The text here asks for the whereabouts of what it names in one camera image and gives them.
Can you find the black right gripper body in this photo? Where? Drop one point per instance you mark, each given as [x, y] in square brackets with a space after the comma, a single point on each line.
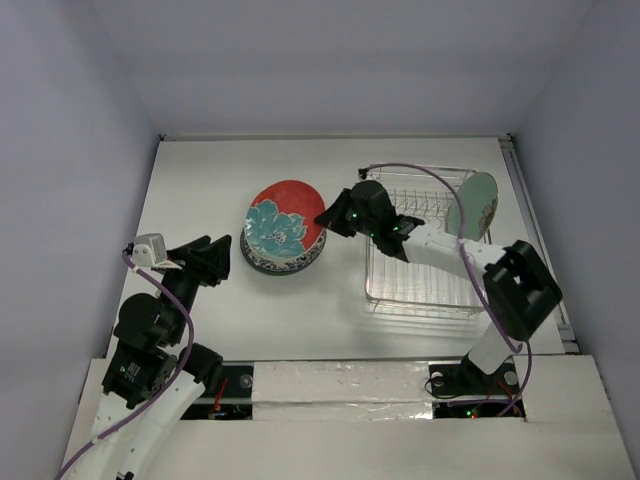
[347, 213]

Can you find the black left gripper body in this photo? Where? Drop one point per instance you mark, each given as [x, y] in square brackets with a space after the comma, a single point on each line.
[187, 282]

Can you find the dark blue patterned plate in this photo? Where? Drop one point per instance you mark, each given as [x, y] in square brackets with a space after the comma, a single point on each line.
[317, 248]

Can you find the teal blue plate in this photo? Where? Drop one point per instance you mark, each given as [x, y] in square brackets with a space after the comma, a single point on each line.
[278, 267]

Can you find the right side aluminium rail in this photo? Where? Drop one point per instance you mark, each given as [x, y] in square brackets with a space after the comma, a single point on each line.
[560, 315]

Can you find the green floral plate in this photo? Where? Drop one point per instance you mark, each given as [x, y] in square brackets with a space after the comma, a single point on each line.
[479, 197]

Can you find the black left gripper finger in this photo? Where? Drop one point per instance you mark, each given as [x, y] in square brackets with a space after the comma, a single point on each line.
[218, 263]
[191, 256]

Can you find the red plate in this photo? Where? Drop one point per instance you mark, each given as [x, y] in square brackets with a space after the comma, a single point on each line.
[280, 222]

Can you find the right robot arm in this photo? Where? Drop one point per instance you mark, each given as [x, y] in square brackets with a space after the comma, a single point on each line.
[513, 284]

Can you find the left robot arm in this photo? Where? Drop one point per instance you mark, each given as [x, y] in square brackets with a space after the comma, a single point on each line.
[157, 370]

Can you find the white back edge rail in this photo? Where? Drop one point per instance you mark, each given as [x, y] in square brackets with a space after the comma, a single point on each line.
[322, 136]

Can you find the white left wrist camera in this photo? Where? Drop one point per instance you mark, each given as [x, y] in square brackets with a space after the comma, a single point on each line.
[148, 250]

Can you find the metal wire dish rack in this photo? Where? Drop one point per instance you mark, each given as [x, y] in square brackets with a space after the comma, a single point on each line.
[393, 287]

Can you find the foil covered front panel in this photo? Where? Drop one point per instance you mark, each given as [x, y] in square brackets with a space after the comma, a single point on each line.
[341, 391]

